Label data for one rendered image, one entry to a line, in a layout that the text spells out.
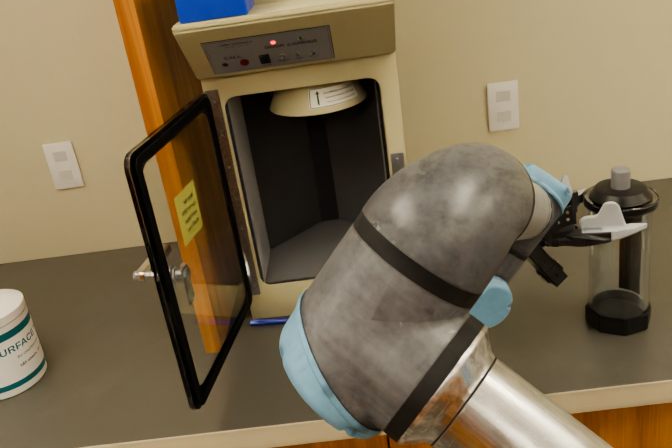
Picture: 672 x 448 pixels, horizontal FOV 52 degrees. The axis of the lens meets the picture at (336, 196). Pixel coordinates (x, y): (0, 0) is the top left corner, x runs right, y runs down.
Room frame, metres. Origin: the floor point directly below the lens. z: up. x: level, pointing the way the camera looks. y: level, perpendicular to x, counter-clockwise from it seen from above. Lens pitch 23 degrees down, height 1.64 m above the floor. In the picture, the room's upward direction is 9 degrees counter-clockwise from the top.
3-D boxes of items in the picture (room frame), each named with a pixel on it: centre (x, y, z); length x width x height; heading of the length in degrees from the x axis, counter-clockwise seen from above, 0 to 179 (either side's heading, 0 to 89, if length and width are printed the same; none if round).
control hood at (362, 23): (1.06, 0.03, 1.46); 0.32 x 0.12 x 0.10; 87
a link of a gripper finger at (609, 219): (0.89, -0.39, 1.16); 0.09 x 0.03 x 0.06; 66
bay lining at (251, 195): (1.24, 0.02, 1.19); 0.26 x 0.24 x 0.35; 87
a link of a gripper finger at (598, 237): (0.91, -0.35, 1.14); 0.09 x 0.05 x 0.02; 66
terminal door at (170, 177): (0.96, 0.22, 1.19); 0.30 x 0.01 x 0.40; 167
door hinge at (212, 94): (1.12, 0.18, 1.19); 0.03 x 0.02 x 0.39; 87
